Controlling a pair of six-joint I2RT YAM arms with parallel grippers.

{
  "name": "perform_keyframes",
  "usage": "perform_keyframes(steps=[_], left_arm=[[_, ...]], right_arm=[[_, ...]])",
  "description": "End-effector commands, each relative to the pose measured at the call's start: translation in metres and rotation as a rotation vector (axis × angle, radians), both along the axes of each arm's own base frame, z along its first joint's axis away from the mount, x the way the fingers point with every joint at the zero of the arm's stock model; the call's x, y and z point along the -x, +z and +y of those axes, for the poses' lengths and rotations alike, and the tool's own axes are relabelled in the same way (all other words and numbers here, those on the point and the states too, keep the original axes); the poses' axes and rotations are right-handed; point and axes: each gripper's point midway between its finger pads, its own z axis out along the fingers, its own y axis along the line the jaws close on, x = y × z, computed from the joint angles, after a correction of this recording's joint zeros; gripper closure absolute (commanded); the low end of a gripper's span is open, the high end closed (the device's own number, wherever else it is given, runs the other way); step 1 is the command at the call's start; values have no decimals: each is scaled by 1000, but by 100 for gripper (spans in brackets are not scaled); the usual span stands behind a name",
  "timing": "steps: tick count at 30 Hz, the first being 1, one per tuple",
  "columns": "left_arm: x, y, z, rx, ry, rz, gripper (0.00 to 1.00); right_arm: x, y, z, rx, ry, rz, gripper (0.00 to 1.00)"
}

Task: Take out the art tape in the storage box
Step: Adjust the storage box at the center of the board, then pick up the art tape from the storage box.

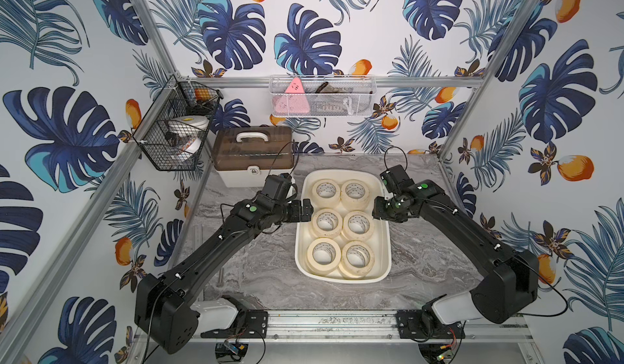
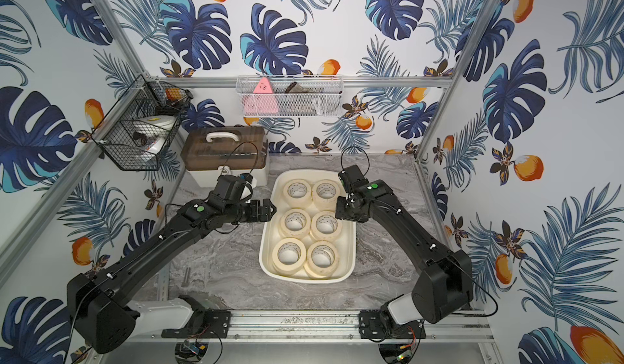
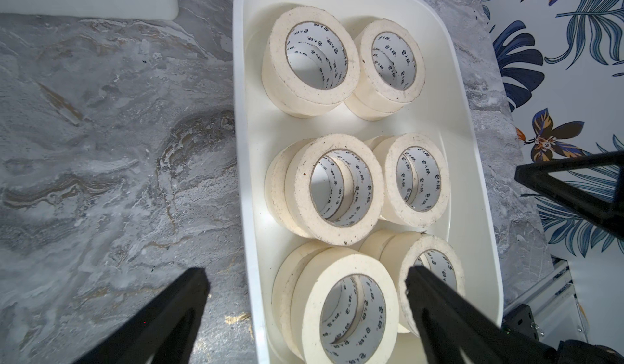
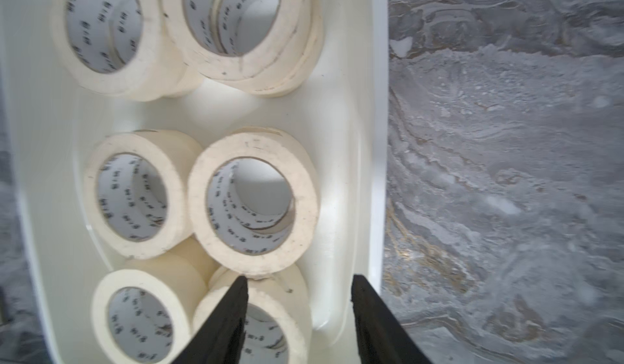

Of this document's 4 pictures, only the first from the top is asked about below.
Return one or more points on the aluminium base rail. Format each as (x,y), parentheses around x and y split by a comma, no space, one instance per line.
(366,326)

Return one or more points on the white round item in basket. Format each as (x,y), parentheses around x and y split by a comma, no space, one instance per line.
(185,134)

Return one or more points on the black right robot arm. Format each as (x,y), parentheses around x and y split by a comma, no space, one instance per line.
(509,278)

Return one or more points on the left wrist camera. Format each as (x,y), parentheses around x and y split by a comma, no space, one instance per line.
(277,187)

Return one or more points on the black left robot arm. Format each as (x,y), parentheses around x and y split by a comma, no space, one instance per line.
(163,303)

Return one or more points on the white plastic storage tray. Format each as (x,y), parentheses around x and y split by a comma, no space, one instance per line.
(343,243)

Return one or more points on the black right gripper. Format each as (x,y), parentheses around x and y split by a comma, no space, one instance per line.
(377,211)

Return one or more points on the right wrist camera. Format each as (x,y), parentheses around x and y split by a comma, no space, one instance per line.
(394,178)

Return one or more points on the black wire wall basket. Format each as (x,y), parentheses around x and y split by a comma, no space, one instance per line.
(178,98)

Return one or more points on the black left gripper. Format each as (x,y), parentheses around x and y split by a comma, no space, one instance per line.
(296,210)

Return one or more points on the white mesh wall basket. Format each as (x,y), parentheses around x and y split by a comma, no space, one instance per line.
(331,96)

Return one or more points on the cream masking tape roll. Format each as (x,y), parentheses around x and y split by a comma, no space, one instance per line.
(358,225)
(357,260)
(323,256)
(326,194)
(355,195)
(327,223)

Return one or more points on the brown lidded white toolbox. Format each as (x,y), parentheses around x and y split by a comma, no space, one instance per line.
(244,157)

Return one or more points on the pink triangle ruler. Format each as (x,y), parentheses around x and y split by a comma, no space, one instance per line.
(293,101)

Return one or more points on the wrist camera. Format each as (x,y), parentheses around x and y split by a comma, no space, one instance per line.
(394,178)
(277,187)

